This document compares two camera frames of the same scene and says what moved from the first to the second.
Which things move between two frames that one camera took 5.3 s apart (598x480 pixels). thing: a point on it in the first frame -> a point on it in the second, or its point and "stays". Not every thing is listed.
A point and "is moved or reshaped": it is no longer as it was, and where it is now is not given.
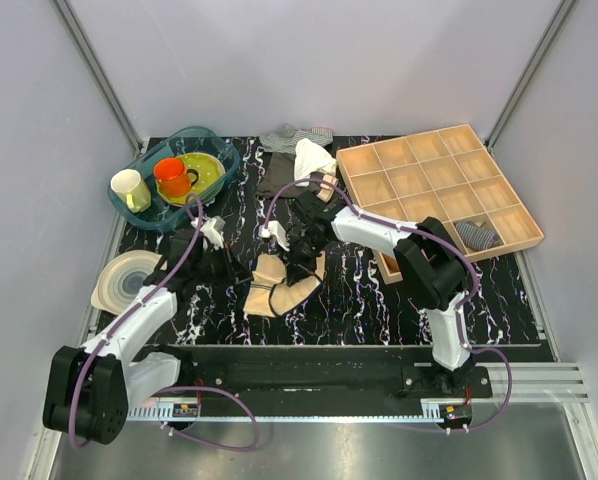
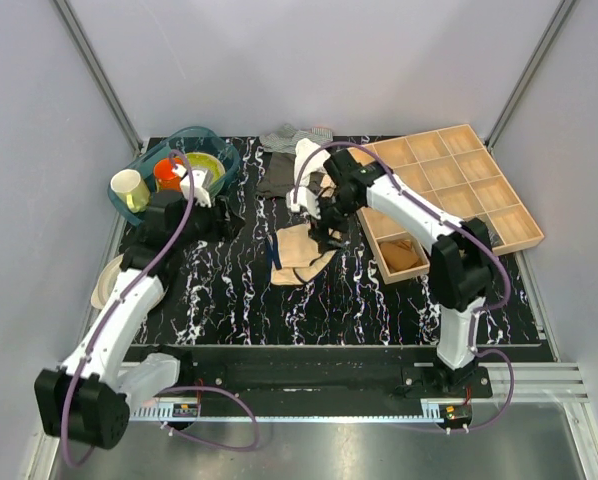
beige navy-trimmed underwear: [269, 295] is moved or reshaped
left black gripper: [234, 271] -> [224, 226]
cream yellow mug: [133, 192] stays
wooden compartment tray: [447, 176] stays
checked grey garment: [321, 135] stays
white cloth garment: [310, 157] stays
